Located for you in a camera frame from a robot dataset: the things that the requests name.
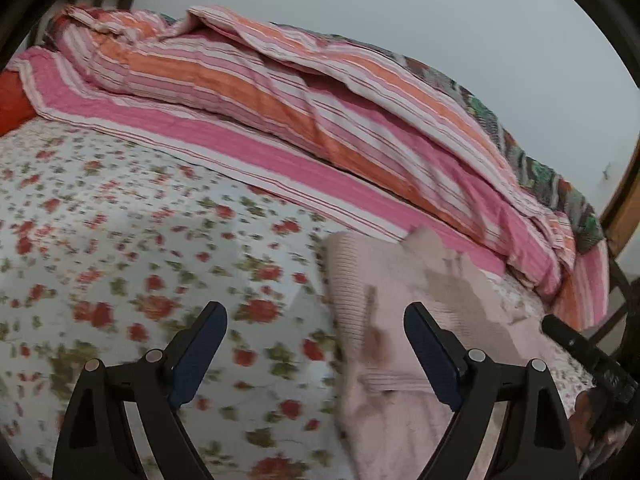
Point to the green brown patterned blanket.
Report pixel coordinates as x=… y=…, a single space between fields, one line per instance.
x=545 y=170

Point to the dark bed frame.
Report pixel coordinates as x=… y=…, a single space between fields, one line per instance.
x=617 y=290

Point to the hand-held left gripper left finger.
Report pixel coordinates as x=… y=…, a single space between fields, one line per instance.
x=200 y=350

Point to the red pillow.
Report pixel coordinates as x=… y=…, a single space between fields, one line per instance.
x=12 y=102

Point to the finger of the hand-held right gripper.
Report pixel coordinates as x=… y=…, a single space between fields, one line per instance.
x=570 y=340

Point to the pink knit sweater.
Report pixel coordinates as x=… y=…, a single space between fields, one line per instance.
x=370 y=310

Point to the person's right hand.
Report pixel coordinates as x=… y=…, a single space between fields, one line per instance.
x=590 y=420

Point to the light wooden frame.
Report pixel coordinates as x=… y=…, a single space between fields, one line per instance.
x=622 y=200

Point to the pink orange striped quilt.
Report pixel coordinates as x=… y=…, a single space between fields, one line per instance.
x=310 y=120

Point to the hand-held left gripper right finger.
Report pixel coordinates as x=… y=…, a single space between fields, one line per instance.
x=432 y=355

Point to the floral bed sheet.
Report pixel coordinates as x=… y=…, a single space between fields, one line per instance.
x=125 y=240

